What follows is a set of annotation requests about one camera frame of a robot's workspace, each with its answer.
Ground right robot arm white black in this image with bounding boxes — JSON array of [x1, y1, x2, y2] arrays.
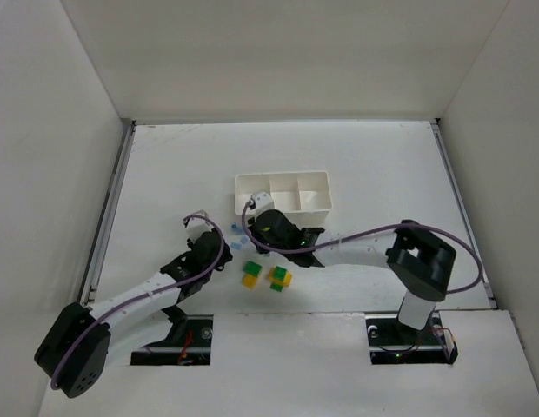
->
[[241, 208, 456, 330]]

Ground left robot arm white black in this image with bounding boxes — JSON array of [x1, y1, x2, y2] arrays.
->
[[34, 230, 232, 399]]

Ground white three-compartment container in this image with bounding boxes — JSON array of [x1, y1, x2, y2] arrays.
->
[[235, 171, 333, 226]]

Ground green yellow lego stack left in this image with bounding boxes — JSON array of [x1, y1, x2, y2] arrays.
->
[[242, 261, 263, 289]]

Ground green yellow lego stack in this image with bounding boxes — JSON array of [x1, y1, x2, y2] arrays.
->
[[268, 267, 292, 292], [242, 261, 263, 289]]

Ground green yellow lego stack right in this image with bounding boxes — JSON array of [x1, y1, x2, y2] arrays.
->
[[268, 267, 292, 292]]

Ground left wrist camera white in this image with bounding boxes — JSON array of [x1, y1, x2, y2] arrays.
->
[[183, 210, 211, 242]]

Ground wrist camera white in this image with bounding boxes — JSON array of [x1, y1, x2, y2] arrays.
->
[[246, 190, 275, 215], [183, 210, 211, 242]]

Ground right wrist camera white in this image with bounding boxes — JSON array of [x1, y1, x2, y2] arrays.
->
[[246, 190, 275, 215]]

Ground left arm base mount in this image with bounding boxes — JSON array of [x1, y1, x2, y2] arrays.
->
[[130, 306, 214, 367]]

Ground left aluminium table rail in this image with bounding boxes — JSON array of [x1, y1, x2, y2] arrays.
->
[[77, 119, 136, 304]]

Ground aluminium table rail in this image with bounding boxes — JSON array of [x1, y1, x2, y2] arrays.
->
[[430, 119, 498, 310], [77, 119, 136, 304]]

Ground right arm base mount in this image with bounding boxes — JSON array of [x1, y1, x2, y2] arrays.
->
[[365, 312, 459, 365]]

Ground right aluminium table rail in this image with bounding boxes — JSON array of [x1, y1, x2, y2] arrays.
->
[[430, 119, 498, 310]]

